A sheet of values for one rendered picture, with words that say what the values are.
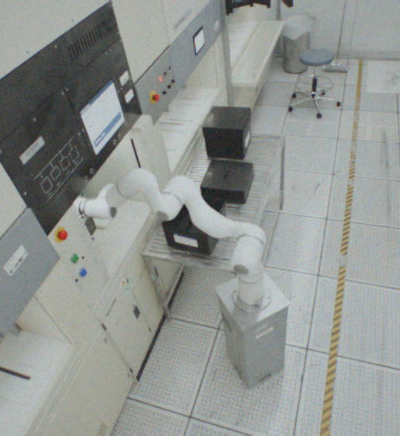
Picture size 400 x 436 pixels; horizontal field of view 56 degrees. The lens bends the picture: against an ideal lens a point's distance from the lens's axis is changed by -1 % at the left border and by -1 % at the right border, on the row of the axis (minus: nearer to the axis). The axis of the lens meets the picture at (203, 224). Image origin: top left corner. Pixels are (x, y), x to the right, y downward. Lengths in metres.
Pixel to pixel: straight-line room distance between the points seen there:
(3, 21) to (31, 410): 1.43
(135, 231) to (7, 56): 1.17
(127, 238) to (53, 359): 0.73
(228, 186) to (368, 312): 1.30
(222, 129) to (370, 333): 1.65
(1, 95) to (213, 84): 2.32
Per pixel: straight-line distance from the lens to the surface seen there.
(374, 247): 3.24
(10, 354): 2.04
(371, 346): 2.75
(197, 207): 1.56
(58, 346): 1.94
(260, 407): 2.51
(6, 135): 1.38
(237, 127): 2.60
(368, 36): 5.94
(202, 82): 3.46
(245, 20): 4.79
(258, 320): 1.88
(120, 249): 2.14
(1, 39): 1.39
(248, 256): 1.56
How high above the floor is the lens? 2.39
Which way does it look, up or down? 45 degrees down
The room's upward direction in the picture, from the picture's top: 10 degrees counter-clockwise
